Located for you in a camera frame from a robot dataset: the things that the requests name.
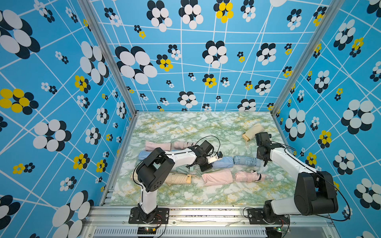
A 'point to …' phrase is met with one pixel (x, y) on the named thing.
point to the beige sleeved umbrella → (256, 129)
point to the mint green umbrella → (183, 169)
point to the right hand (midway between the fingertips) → (270, 154)
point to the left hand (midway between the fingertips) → (211, 163)
